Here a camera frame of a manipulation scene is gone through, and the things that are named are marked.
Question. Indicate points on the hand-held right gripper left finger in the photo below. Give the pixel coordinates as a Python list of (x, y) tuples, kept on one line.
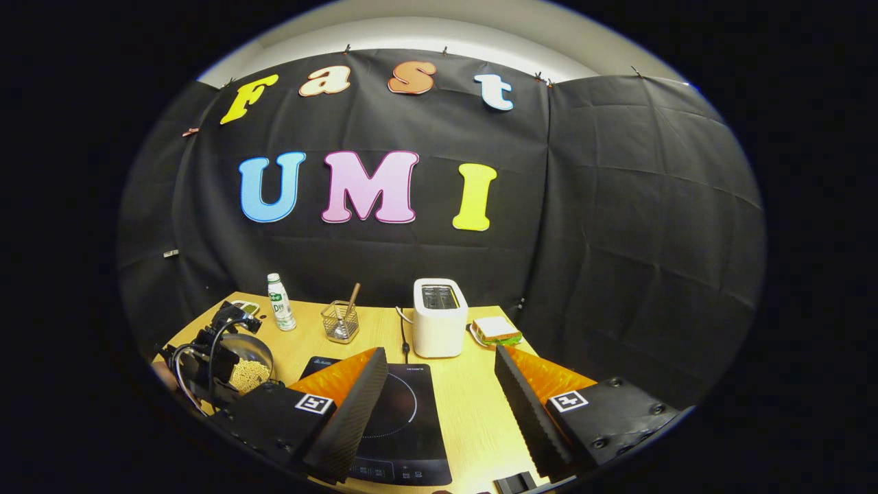
[(353, 418)]

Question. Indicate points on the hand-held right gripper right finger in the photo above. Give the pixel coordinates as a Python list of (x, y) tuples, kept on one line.
[(525, 412)]

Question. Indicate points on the black induction cooktop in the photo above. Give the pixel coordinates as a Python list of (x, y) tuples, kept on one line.
[(405, 425)]

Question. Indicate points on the pile of yellow soybeans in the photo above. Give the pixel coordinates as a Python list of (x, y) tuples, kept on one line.
[(250, 376)]

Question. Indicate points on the white divided dish of beans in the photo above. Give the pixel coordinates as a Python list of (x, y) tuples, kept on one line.
[(247, 306)]

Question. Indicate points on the sandwich with lettuce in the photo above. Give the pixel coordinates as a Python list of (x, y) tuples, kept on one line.
[(495, 329)]

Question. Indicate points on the small white plate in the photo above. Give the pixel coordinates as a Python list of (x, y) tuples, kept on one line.
[(475, 336)]

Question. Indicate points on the white drink bottle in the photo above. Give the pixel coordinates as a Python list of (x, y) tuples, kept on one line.
[(282, 309)]

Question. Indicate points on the white toaster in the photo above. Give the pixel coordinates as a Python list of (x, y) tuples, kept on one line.
[(439, 329)]

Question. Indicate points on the wooden spoon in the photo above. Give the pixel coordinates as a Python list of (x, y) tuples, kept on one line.
[(352, 295)]

